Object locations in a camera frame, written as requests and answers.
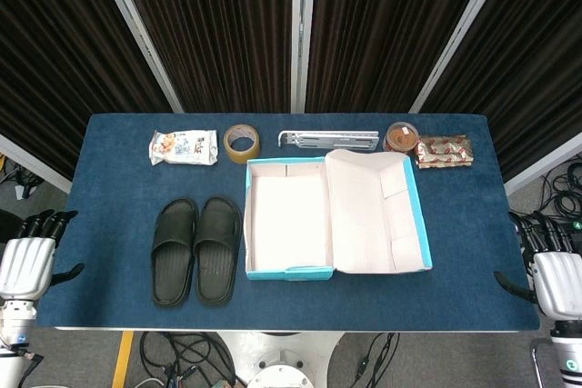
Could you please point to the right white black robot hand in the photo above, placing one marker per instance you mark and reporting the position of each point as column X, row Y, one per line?
column 559, row 283

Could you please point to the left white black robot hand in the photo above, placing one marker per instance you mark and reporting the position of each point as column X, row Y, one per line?
column 25, row 265

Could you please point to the black rubber slipper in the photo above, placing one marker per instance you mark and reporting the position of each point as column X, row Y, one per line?
column 216, row 261
column 172, row 265

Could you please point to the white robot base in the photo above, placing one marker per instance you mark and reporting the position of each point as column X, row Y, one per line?
column 279, row 361

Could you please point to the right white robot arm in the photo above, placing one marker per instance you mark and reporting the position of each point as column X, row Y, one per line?
column 568, row 351

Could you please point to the light blue open shoe box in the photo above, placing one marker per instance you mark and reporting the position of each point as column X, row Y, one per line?
column 364, row 215

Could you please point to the blue table cloth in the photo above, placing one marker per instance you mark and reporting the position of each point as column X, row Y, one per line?
column 113, row 188

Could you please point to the gold red wrapped package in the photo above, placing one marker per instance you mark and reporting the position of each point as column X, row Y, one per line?
column 445, row 151

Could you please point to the white snack bag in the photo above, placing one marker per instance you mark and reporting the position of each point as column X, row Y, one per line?
column 184, row 147

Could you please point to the dark pleated curtain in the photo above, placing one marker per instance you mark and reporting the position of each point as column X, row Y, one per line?
column 536, row 52
column 54, row 52
column 218, row 29
column 382, row 29

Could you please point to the round clear container brown contents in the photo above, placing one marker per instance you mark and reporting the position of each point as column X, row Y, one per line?
column 400, row 137

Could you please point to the brown packing tape roll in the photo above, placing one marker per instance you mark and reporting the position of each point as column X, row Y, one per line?
column 234, row 152

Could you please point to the silver metal folding stand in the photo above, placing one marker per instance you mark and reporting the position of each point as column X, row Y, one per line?
column 327, row 140

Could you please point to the grey metal tube frame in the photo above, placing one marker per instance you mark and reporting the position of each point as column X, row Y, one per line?
column 538, row 361

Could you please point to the aluminium partition frame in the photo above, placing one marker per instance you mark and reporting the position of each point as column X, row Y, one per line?
column 32, row 161
column 302, row 33
column 461, row 33
column 543, row 163
column 136, row 33

